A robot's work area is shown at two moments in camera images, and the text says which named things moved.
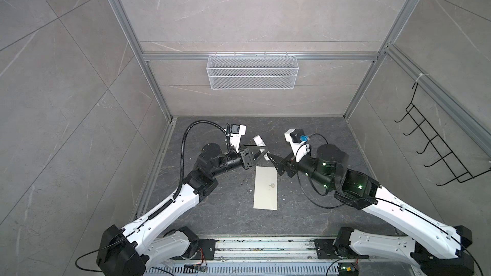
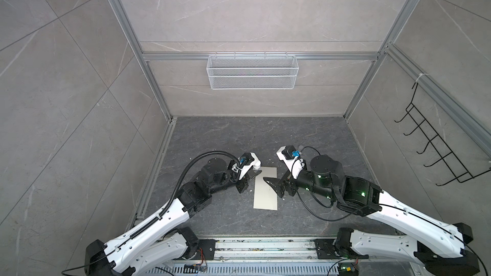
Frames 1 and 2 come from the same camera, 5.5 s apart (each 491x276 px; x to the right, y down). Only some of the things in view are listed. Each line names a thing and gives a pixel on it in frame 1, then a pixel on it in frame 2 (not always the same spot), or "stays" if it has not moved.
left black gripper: x=245 y=157 to x=243 y=183
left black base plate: x=208 y=246 stays
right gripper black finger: x=279 y=166 to x=275 y=184
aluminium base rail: x=275 y=257 stays
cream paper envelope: x=265 y=195 stays
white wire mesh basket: x=252 y=72 stays
